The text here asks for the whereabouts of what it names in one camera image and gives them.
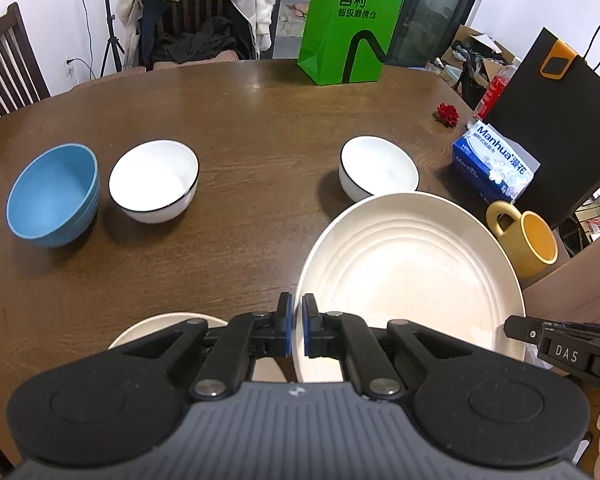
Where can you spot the cream round plate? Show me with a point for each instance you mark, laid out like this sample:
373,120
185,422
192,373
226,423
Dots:
150,325
410,280

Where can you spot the red artificial flower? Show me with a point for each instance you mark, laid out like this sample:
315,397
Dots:
446,115

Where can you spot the black tripod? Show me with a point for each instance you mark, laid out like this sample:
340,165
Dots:
111,35

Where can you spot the yellow mug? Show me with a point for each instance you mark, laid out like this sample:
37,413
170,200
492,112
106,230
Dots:
530,245

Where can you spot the cardboard boxes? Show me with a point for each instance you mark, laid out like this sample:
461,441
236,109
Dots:
480,55

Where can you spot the white wall outlet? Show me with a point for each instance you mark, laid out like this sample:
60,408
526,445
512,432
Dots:
70,67

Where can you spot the blue bowl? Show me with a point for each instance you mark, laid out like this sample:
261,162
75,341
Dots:
50,195

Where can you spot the green paper shopping bag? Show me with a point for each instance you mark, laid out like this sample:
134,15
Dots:
345,25

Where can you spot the dark glass sliding door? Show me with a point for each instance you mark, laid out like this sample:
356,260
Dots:
440,5

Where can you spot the blue tissue pack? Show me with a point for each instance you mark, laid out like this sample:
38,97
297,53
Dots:
495,165

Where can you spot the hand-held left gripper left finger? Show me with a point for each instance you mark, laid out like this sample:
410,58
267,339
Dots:
287,327

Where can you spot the plastic bottle red label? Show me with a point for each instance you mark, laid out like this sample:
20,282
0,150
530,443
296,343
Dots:
492,95

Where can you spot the black bag with orange tab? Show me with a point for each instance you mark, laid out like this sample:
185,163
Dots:
570,125

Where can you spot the black garment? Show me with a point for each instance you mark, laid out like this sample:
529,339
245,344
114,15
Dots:
195,42

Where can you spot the dark wooden slatted chair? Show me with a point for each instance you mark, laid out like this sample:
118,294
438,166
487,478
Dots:
10,75

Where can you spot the wooden chair draped with clothes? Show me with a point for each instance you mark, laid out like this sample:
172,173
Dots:
195,10

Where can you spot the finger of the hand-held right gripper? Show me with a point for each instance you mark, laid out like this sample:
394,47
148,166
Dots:
522,334

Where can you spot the navy garment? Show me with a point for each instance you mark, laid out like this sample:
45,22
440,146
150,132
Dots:
150,25

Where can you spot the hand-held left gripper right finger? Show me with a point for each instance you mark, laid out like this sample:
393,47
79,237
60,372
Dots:
310,327

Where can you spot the white bowl black rim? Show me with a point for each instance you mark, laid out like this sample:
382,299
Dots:
152,182
377,167

